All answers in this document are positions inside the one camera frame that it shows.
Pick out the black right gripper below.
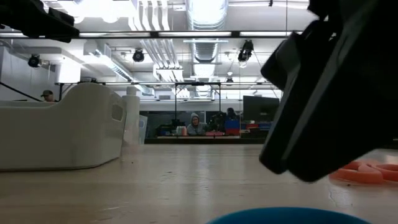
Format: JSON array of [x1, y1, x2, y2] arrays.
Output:
[[259, 12, 398, 184]]

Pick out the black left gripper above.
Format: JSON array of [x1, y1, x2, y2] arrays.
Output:
[[0, 0, 80, 44]]

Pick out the orange scissors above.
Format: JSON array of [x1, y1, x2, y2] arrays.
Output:
[[328, 159, 398, 185]]

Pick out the white paint bottle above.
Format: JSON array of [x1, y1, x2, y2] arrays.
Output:
[[121, 86, 141, 147]]

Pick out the black ceiling spotlight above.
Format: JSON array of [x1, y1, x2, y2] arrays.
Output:
[[132, 48, 146, 63], [27, 54, 42, 68], [238, 39, 254, 63]]

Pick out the person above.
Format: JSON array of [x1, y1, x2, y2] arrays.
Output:
[[186, 112, 208, 136], [225, 107, 239, 122], [40, 89, 59, 103]]

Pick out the black monitor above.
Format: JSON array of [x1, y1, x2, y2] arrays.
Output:
[[242, 95, 280, 123]]

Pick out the light grey plastic bin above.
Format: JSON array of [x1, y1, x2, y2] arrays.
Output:
[[0, 82, 127, 172]]

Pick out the blue scissors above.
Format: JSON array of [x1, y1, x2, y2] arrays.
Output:
[[205, 207, 373, 224]]

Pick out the background wooden table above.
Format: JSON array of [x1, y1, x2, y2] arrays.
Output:
[[157, 134, 242, 140]]

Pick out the clear plastic bin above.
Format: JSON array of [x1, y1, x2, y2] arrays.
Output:
[[138, 114, 149, 146]]

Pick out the black overhead crossbar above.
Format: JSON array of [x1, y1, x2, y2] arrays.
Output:
[[0, 30, 304, 39]]

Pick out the black aluminium table frame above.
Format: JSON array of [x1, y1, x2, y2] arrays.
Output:
[[144, 136, 268, 145]]

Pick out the background black rig frame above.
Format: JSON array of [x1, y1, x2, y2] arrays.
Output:
[[174, 82, 222, 125]]

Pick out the silver ceiling air duct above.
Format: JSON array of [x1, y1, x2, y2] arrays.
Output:
[[185, 0, 229, 65]]

